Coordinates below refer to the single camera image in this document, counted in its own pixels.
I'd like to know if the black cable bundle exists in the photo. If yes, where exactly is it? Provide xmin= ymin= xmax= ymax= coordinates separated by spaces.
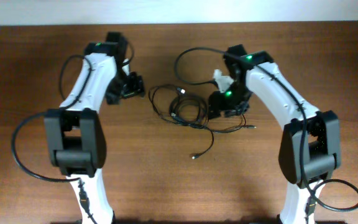
xmin=147 ymin=83 xmax=257 ymax=160

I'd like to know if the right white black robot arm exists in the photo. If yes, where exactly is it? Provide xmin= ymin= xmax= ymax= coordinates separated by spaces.
xmin=208 ymin=45 xmax=341 ymax=224

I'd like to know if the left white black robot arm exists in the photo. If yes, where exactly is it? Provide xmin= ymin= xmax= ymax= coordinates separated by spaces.
xmin=44 ymin=32 xmax=145 ymax=223

